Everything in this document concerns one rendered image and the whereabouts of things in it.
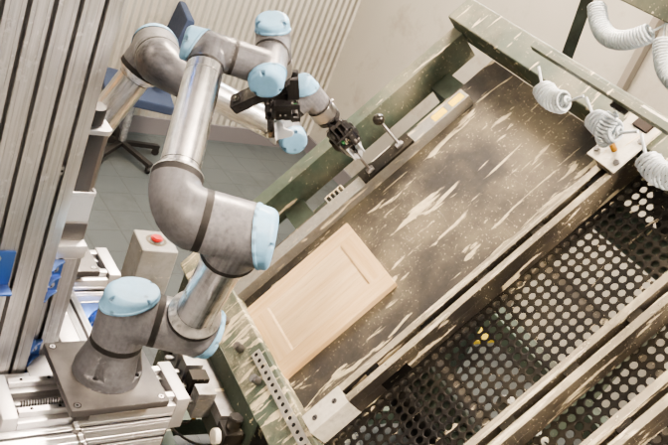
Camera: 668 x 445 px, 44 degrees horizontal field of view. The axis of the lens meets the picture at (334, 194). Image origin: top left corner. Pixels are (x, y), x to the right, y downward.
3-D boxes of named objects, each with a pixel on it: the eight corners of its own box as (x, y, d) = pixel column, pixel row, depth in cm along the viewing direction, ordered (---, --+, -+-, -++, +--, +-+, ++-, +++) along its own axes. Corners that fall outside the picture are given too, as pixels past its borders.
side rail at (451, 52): (225, 256, 287) (205, 240, 279) (466, 49, 284) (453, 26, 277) (230, 266, 282) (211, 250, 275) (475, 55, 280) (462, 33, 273)
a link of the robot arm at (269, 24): (250, 30, 171) (254, 6, 176) (254, 72, 179) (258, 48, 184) (288, 31, 170) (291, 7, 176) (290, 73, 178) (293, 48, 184)
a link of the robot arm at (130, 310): (94, 314, 185) (109, 264, 180) (153, 328, 188) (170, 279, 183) (85, 347, 174) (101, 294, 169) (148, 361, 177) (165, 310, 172)
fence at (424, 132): (239, 292, 264) (232, 285, 261) (465, 96, 262) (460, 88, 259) (244, 301, 260) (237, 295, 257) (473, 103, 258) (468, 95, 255)
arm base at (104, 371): (83, 397, 175) (94, 361, 171) (64, 351, 185) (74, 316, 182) (149, 390, 184) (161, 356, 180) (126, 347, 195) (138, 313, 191)
